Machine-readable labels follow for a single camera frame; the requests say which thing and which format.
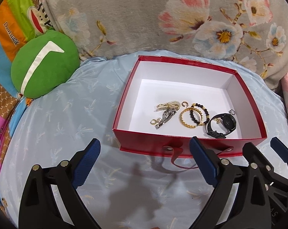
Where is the black wristwatch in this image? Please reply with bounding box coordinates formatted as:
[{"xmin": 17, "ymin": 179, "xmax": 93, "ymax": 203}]
[{"xmin": 206, "ymin": 113, "xmax": 236, "ymax": 139}]

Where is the silver hoop earring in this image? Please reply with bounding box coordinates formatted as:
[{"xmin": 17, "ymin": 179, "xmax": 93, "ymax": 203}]
[{"xmin": 229, "ymin": 109, "xmax": 236, "ymax": 115}]

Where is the gold clasp charm earring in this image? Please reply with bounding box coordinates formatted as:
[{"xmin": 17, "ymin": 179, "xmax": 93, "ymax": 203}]
[{"xmin": 150, "ymin": 118, "xmax": 161, "ymax": 125}]

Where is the red jewelry box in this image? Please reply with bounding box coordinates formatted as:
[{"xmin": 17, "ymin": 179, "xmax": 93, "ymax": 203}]
[{"xmin": 113, "ymin": 55, "xmax": 267, "ymax": 159}]

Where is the light blue bed sheet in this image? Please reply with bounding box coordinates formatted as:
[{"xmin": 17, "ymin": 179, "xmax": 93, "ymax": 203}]
[{"xmin": 0, "ymin": 50, "xmax": 288, "ymax": 229}]

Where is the gold beaded bangle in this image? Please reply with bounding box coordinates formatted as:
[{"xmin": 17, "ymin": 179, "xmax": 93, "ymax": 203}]
[{"xmin": 179, "ymin": 107, "xmax": 204, "ymax": 129}]

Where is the green round plush cushion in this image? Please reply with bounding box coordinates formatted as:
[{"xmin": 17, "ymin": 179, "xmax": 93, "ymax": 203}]
[{"xmin": 10, "ymin": 30, "xmax": 80, "ymax": 99}]

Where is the colourful monkey cartoon bedding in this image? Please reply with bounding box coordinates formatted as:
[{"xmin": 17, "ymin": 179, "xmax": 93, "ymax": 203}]
[{"xmin": 0, "ymin": 0, "xmax": 53, "ymax": 210}]

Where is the black gold bead bracelet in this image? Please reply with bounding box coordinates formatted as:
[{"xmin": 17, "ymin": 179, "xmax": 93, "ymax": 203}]
[{"xmin": 189, "ymin": 102, "xmax": 210, "ymax": 126}]

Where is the gold chain bracelet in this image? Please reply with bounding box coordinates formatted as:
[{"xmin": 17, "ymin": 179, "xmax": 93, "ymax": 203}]
[{"xmin": 155, "ymin": 100, "xmax": 181, "ymax": 112}]

